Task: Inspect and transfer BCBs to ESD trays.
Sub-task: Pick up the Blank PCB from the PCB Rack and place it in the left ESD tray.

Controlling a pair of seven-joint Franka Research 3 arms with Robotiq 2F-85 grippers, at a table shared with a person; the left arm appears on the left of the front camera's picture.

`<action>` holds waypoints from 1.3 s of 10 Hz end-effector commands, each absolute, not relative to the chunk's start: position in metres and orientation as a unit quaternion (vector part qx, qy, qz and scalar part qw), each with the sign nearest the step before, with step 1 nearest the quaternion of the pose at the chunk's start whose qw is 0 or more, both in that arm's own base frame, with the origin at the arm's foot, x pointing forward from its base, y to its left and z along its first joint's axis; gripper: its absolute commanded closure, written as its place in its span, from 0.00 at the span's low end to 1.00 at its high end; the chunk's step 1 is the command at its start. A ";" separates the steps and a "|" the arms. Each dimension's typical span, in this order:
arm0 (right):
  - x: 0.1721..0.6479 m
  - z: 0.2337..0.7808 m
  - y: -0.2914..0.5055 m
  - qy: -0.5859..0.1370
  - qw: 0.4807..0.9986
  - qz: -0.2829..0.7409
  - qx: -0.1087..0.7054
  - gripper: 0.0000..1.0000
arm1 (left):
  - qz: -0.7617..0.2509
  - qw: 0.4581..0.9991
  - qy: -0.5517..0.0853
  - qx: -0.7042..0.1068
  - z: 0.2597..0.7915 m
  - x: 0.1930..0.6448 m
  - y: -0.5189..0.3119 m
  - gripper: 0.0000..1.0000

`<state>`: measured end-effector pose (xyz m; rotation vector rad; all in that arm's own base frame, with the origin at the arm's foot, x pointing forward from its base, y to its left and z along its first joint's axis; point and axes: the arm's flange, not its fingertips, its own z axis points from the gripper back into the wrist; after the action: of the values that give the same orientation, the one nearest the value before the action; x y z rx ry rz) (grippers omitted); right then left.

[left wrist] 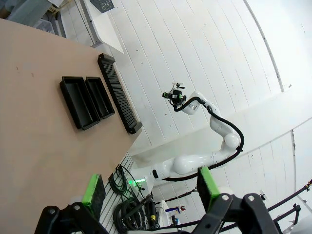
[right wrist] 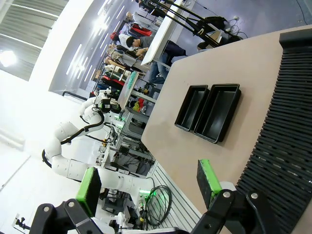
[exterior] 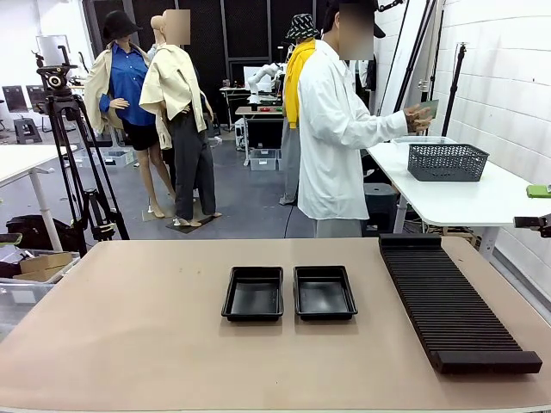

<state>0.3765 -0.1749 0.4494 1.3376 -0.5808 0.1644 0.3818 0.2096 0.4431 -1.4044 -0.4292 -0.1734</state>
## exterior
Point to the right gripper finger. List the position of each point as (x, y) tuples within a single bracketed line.
[(529, 221), (540, 191)]

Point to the black ESD tray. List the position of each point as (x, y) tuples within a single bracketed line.
[(254, 297), (325, 297)]

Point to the person's right forearm white sleeve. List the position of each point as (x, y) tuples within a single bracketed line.
[(383, 127)]

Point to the small white background robot arm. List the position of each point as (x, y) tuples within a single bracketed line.
[(260, 75)]

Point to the person's right hand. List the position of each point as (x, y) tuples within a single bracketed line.
[(415, 119)]

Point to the black bag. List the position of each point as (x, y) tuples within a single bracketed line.
[(30, 230)]

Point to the brown cardboard box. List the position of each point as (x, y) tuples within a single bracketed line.
[(43, 264)]

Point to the white desk with round leg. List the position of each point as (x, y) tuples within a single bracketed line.
[(21, 161)]

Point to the grey plastic basket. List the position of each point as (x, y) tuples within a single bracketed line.
[(447, 163)]

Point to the grey step stool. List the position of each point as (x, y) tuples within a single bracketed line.
[(26, 131)]

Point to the black slotted board rack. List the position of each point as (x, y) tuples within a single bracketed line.
[(447, 301)]

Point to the clear plastic box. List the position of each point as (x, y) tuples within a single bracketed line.
[(424, 139)]

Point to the clear storage bin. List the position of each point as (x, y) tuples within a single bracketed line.
[(118, 158), (263, 160)]

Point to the thin black light stand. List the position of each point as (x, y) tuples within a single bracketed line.
[(454, 86)]

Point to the black plastic stool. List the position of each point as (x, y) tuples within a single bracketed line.
[(381, 206)]

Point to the large black stand legs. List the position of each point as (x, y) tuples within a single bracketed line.
[(413, 56)]

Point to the mannequin in blue shirt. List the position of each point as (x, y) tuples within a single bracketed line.
[(127, 86)]

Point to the person in white shirt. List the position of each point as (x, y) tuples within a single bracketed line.
[(331, 129)]

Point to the mannequin in cream jacket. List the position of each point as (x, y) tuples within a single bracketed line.
[(181, 94)]

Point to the plain black bucket hat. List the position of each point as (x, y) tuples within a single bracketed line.
[(118, 26)]

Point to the mannequin in yellow hoodie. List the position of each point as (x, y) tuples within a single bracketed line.
[(292, 86)]

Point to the background work table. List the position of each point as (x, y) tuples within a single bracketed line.
[(262, 129)]

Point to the patterned black white bucket hat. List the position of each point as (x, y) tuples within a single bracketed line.
[(302, 26)]

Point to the black camera tripod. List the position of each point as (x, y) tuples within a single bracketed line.
[(73, 172)]

